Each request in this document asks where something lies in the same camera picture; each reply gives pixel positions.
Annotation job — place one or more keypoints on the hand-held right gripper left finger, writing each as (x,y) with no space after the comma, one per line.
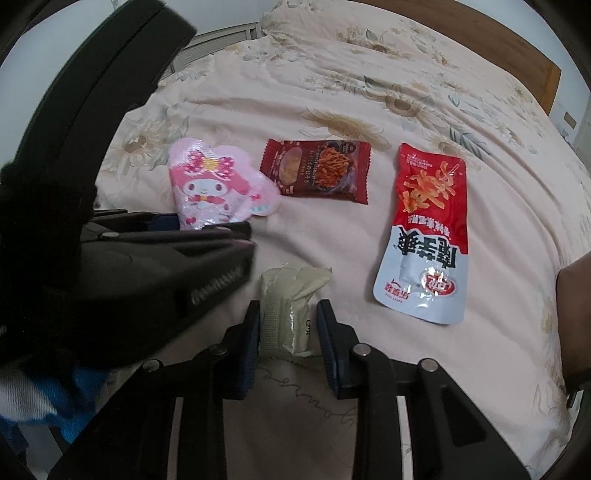
(251,355)

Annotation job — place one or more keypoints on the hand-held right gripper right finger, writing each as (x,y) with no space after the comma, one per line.
(325,350)

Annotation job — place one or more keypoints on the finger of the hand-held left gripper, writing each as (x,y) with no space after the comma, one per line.
(164,222)
(184,272)

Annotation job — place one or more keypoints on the pink cartoon snack packet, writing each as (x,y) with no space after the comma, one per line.
(207,184)

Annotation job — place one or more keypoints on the olive green small packet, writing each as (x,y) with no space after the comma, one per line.
(286,304)

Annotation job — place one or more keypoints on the red and white snack packet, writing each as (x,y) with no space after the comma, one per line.
(425,230)

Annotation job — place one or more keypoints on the dark red snack packet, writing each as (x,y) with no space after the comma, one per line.
(318,170)

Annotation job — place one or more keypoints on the white louvered panel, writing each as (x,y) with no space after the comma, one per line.
(207,50)

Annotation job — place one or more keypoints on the wooden bed headboard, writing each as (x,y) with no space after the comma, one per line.
(508,41)

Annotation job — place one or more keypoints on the wall socket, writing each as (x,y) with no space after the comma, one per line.
(569,120)

